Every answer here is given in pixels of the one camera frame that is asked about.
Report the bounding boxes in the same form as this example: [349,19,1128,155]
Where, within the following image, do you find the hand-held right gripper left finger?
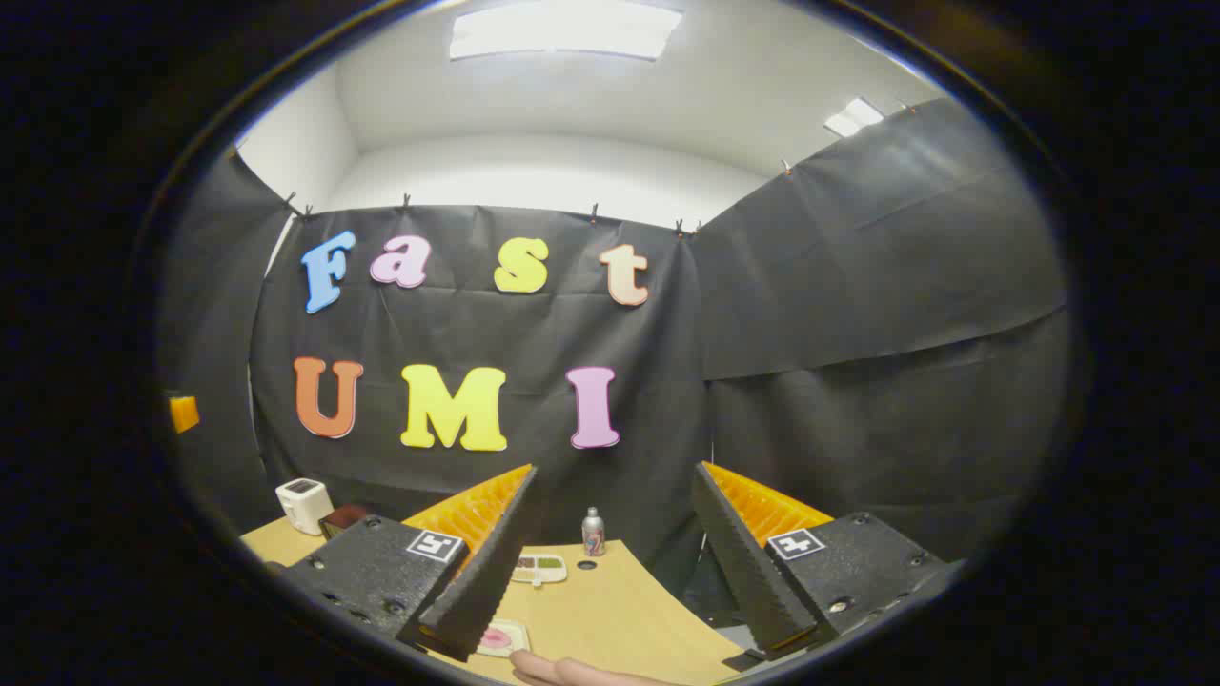
[281,464,538,663]

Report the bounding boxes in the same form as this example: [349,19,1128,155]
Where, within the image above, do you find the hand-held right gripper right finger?
[691,461,954,661]

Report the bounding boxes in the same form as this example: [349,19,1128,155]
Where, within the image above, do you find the white plate with pink food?
[477,619,531,658]

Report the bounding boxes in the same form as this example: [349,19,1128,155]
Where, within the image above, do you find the white divided snack dish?
[512,555,568,585]

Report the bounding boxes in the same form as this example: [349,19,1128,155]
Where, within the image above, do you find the white toaster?
[275,478,335,535]

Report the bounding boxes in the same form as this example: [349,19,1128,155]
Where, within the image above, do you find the black backdrop cloth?
[157,95,1073,611]

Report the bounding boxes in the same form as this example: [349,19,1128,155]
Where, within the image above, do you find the small ceiling light panel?
[824,97,885,138]

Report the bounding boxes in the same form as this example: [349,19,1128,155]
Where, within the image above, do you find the large ceiling light panel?
[450,0,683,61]

